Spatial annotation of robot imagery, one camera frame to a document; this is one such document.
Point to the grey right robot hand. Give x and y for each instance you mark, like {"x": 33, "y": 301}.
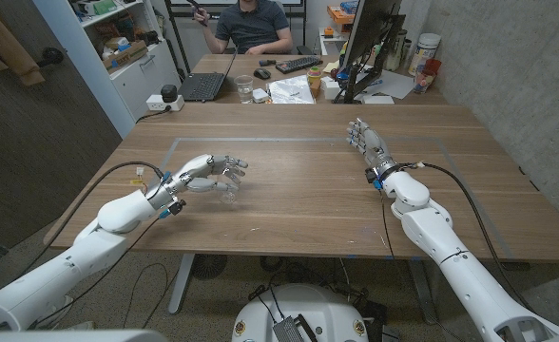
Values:
{"x": 370, "y": 145}

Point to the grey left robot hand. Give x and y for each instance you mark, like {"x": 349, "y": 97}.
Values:
{"x": 203, "y": 176}

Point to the small clear cup front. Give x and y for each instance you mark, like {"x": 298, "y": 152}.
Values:
{"x": 228, "y": 190}

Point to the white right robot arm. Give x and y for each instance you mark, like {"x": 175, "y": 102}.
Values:
{"x": 455, "y": 256}

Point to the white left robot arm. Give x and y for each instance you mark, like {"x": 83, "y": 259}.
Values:
{"x": 70, "y": 252}

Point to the white paper sheets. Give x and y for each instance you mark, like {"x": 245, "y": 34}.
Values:
{"x": 393, "y": 84}

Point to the white power strip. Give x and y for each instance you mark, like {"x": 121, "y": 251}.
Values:
{"x": 164, "y": 103}

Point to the wooden back desk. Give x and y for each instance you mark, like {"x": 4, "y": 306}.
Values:
{"x": 317, "y": 78}

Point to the red snack bag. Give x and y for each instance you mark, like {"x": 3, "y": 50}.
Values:
{"x": 426, "y": 76}

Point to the colourful small container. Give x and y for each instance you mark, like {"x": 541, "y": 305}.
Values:
{"x": 314, "y": 76}

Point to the black power adapter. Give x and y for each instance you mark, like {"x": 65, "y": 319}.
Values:
{"x": 168, "y": 92}

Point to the black open laptop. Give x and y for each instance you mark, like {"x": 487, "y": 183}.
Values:
{"x": 206, "y": 83}

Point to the clear drinking glass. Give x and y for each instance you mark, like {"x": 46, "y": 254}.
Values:
{"x": 244, "y": 88}

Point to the small white box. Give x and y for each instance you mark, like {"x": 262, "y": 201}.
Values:
{"x": 260, "y": 95}

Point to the black keyboard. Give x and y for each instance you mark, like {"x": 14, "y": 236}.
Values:
{"x": 298, "y": 64}

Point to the white cylindrical canister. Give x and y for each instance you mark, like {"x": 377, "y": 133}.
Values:
{"x": 424, "y": 51}

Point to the black computer monitor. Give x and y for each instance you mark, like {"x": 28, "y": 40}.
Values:
{"x": 367, "y": 33}

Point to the black computer mouse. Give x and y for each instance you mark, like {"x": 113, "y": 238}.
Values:
{"x": 261, "y": 73}

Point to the orange box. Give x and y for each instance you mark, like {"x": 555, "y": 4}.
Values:
{"x": 340, "y": 14}

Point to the white shelf cabinet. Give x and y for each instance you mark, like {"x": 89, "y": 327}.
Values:
{"x": 118, "y": 62}

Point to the cardboard box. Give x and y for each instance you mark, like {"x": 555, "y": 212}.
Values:
{"x": 125, "y": 54}

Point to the person in dark polo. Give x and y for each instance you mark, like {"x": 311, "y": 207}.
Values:
{"x": 253, "y": 26}

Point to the white robot torso base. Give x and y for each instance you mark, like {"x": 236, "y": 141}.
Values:
{"x": 300, "y": 314}

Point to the wooden plank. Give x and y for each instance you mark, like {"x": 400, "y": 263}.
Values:
{"x": 8, "y": 43}

